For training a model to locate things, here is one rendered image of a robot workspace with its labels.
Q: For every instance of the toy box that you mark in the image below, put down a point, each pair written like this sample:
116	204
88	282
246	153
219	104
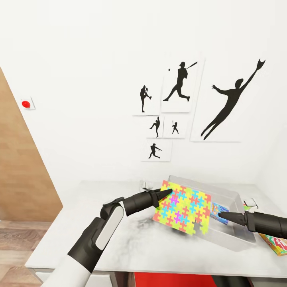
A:
232	236

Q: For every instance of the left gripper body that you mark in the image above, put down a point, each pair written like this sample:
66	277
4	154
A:
145	200

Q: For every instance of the board game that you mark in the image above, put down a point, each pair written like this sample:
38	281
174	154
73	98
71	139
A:
215	209
279	245

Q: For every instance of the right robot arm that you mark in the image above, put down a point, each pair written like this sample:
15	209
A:
257	221

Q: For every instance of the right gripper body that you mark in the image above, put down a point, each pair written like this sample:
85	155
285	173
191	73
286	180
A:
264	224

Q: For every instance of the jigsaw puzzle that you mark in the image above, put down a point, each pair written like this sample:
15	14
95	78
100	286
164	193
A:
182	207

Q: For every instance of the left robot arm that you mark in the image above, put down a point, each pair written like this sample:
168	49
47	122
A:
78	265

